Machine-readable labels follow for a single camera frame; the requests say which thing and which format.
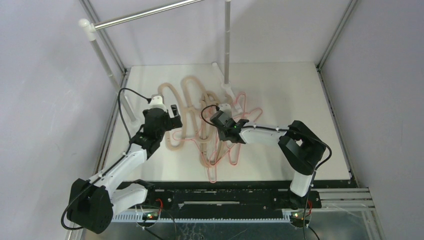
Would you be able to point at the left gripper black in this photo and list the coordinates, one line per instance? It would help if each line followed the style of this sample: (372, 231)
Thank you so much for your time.
(174, 122)

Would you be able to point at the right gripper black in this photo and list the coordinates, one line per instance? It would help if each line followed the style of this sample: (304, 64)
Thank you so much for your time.
(224, 133)

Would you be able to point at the pink wire hanger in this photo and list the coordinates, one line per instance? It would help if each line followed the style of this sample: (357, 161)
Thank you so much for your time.
(185, 139)
(251, 115)
(211, 172)
(226, 150)

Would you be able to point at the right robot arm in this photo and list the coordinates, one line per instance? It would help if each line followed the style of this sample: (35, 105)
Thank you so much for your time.
(301, 147)

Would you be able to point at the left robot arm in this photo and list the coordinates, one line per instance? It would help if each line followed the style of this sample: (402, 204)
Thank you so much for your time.
(94, 202)

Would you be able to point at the beige hanger middle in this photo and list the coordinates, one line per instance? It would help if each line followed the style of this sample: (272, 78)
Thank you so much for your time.
(196, 98)

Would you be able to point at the beige hanger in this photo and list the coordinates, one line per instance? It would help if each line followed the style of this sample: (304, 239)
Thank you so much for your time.
(172, 96)
(206, 150)
(196, 98)

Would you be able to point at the beige hanger right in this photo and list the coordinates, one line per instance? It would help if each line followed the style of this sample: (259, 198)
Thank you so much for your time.
(206, 150)

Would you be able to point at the beige hanger left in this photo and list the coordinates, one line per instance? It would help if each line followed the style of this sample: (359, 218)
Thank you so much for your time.
(172, 96)

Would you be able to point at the left circuit board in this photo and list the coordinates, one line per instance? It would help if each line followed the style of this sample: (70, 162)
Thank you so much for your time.
(150, 216)

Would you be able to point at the circuit board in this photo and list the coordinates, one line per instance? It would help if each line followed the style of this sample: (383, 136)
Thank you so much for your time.
(150, 216)
(298, 221)

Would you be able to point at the right circuit board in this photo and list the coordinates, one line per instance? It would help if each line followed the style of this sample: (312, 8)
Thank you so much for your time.
(298, 221)

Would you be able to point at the metal clothes rack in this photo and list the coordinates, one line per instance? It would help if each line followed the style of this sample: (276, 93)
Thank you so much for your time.
(91, 29)

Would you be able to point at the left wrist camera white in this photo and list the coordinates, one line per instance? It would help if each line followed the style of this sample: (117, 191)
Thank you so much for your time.
(157, 102)

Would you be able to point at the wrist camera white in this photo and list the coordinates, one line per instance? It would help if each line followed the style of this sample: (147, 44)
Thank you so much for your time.
(157, 102)
(226, 108)

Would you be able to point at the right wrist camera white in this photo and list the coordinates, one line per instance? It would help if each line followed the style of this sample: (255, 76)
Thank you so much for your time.
(226, 108)

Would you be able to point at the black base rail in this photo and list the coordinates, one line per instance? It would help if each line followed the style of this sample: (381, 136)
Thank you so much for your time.
(231, 200)

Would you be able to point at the aluminium frame structure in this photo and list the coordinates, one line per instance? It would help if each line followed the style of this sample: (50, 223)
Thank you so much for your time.
(347, 200)

